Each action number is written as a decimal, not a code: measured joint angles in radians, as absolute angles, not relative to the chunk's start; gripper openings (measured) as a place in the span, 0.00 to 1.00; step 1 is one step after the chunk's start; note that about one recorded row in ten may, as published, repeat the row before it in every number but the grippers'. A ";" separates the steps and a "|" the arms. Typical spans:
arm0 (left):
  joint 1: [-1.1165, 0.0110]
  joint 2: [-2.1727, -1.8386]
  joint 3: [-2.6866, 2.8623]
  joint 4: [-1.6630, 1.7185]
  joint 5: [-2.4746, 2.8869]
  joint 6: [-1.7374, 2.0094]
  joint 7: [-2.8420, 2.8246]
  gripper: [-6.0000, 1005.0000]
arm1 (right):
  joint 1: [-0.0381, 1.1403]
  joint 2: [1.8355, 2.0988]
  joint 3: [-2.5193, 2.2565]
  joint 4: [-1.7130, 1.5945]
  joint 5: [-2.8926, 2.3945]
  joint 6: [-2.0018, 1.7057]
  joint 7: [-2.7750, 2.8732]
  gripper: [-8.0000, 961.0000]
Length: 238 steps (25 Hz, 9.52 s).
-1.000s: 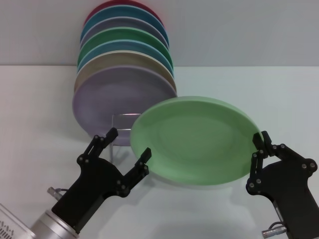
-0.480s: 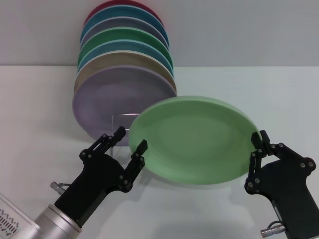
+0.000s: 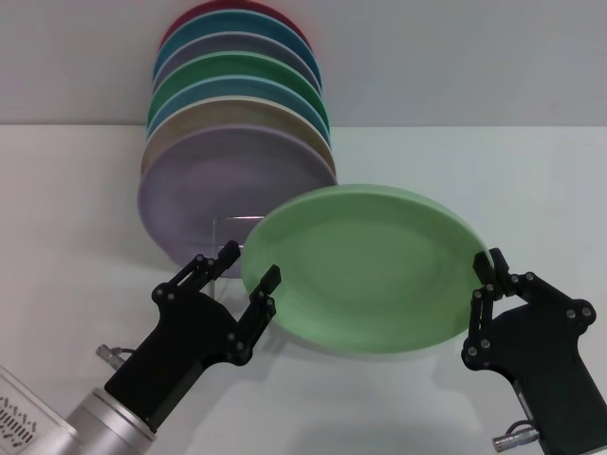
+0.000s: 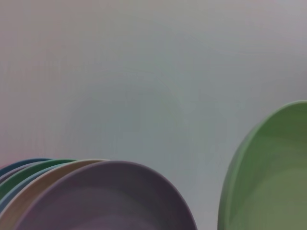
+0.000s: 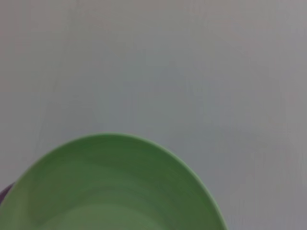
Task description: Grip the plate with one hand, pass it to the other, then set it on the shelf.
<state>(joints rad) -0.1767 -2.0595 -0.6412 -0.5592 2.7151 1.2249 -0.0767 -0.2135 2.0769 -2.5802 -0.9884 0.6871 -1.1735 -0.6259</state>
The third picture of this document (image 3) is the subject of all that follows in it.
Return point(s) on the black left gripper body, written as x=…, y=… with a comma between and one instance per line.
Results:
x=180, y=341

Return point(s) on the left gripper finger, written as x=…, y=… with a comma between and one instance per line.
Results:
x=189, y=277
x=256, y=317

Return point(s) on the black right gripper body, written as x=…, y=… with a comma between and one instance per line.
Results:
x=540, y=360

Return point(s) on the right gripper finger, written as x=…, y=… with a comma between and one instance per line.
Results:
x=536, y=291
x=481, y=313

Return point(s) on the light green plate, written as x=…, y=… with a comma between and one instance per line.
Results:
x=360, y=270

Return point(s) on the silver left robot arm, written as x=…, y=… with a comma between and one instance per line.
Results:
x=104, y=422

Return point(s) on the purple plate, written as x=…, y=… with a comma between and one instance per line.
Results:
x=213, y=180

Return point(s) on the beige speckled plate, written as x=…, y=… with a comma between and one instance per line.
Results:
x=227, y=114

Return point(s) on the light blue plate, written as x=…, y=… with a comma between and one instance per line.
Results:
x=237, y=87

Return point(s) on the dark green plate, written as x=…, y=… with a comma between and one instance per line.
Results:
x=237, y=64

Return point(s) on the grey lavender plate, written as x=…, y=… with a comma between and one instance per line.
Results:
x=237, y=45

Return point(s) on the teal plate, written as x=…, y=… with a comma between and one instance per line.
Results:
x=227, y=23

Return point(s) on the maroon plate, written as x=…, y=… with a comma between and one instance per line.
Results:
x=199, y=7

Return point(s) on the white vented camera box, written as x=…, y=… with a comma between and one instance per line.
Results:
x=28, y=412

